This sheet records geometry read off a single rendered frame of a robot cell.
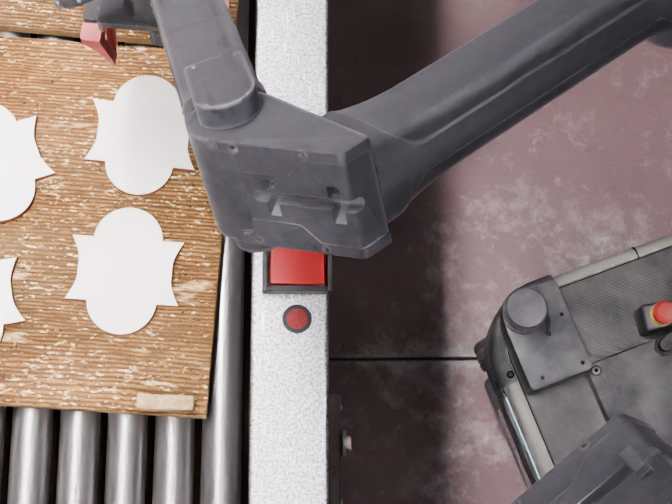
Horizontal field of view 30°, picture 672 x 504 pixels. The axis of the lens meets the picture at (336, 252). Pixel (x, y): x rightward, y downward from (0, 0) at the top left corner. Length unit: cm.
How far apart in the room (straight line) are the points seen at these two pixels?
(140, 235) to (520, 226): 116
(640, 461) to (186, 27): 47
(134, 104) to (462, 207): 109
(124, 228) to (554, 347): 90
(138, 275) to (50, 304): 10
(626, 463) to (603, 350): 144
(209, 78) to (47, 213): 62
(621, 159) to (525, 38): 166
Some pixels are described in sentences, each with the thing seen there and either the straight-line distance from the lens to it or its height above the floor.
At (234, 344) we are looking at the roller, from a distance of 135.
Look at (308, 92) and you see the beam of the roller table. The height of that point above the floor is 91.
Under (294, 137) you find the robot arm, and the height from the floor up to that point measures 155.
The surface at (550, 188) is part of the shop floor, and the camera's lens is 241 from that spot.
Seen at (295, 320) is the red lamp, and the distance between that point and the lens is 135.
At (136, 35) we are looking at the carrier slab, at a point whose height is 94.
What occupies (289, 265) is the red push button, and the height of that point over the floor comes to 93.
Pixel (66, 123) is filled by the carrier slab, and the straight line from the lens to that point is 141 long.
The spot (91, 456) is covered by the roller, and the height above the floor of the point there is 91.
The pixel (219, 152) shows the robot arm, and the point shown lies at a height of 153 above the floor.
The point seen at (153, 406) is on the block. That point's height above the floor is 96.
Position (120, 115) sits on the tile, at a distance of 140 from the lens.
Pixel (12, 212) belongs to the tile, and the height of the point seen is 94.
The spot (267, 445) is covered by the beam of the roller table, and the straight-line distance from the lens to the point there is 133.
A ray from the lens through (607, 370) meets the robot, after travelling 208.
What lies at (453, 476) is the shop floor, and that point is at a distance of 227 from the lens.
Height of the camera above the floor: 224
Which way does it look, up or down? 75 degrees down
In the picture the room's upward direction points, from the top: 10 degrees clockwise
